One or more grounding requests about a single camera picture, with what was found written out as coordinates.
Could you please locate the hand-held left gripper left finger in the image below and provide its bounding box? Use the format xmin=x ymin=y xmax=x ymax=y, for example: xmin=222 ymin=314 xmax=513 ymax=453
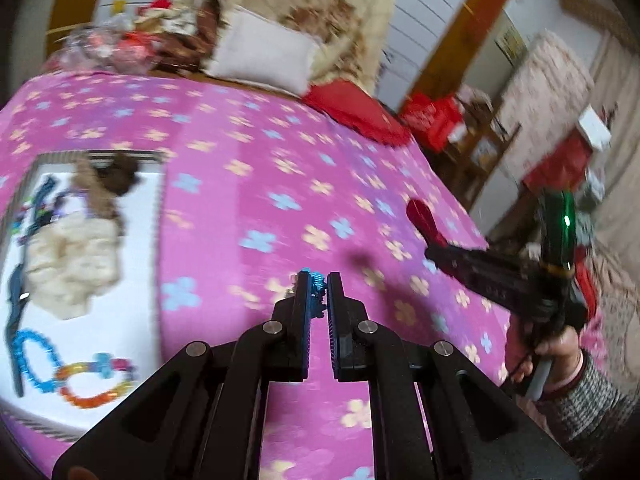
xmin=51 ymin=270 xmax=314 ymax=480

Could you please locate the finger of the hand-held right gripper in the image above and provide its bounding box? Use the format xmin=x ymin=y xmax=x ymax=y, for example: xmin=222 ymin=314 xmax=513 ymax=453
xmin=424 ymin=242 xmax=496 ymax=288

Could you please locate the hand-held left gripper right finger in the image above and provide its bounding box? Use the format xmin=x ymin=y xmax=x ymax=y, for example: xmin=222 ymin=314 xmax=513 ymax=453
xmin=326 ymin=272 xmax=582 ymax=480

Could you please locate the blue hair tie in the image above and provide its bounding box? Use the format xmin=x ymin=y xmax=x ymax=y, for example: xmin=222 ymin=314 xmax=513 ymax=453
xmin=287 ymin=267 xmax=331 ymax=318

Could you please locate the white box with striped rim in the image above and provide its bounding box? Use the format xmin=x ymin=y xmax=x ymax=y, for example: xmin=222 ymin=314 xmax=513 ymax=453
xmin=0 ymin=150 xmax=167 ymax=443

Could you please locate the purple bead bracelet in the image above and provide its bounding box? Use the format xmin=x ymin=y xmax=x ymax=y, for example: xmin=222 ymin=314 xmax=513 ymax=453
xmin=50 ymin=185 xmax=88 ymax=223

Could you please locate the multicolour bead bracelet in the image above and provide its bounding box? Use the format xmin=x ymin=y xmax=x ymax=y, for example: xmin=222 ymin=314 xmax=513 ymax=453
xmin=9 ymin=180 xmax=61 ymax=248

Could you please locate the person's right forearm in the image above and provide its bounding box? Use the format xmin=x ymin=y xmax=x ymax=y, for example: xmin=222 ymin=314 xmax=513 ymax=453
xmin=520 ymin=350 xmax=640 ymax=480

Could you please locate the person's right hand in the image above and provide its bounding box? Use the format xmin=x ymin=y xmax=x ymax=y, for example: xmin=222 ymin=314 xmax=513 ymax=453
xmin=504 ymin=325 xmax=585 ymax=401

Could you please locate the wooden chair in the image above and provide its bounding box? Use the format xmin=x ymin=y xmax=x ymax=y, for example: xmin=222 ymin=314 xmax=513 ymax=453
xmin=430 ymin=105 xmax=521 ymax=211

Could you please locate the red gift bag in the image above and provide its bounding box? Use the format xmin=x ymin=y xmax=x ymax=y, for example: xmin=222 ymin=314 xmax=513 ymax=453
xmin=522 ymin=132 xmax=591 ymax=191

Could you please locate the red shopping bag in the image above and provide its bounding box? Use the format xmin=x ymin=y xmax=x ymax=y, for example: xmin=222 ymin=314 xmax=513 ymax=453
xmin=400 ymin=92 xmax=466 ymax=153

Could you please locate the pink floral blanket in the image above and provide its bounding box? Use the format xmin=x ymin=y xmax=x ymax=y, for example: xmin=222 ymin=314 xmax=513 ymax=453
xmin=0 ymin=72 xmax=516 ymax=480

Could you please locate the small white box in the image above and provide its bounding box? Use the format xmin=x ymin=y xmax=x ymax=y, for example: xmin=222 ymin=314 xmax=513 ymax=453
xmin=577 ymin=105 xmax=613 ymax=151

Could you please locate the red cushion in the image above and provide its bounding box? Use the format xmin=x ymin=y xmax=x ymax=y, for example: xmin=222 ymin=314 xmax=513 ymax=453
xmin=302 ymin=80 xmax=413 ymax=146

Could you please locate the floral covered cabinet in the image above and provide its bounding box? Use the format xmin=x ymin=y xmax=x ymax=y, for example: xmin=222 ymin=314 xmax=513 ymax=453
xmin=500 ymin=30 xmax=596 ymax=126

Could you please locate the brown scrunchie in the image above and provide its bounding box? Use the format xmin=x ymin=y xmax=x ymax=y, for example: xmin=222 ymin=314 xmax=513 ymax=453
xmin=95 ymin=154 xmax=141 ymax=196

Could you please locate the cream fluffy scrunchie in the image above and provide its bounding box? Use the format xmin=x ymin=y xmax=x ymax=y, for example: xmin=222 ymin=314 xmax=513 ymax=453
xmin=22 ymin=215 xmax=123 ymax=321

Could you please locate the white pillow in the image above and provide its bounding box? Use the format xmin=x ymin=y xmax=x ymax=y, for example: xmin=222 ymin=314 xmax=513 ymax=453
xmin=202 ymin=7 xmax=321 ymax=98

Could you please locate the cream floral quilt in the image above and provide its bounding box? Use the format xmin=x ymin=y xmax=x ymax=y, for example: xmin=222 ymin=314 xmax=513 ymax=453
xmin=165 ymin=0 xmax=401 ymax=98

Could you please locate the dark blue hair clip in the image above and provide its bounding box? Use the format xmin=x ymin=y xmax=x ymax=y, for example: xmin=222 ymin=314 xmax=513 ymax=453
xmin=5 ymin=262 xmax=31 ymax=398

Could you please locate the clear bag of snacks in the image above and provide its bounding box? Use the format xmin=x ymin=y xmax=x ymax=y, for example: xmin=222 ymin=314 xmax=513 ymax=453
xmin=55 ymin=12 xmax=166 ymax=76

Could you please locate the red white plush toy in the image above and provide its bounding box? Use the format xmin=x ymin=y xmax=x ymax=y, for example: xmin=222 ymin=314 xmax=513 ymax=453
xmin=135 ymin=0 xmax=176 ymax=23

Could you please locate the orange multicolour bracelet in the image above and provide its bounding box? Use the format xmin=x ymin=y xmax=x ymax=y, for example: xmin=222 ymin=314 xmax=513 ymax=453
xmin=55 ymin=352 xmax=138 ymax=409

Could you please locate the blue coiled bracelet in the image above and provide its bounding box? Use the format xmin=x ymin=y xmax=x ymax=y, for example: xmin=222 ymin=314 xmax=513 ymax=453
xmin=12 ymin=329 xmax=68 ymax=393

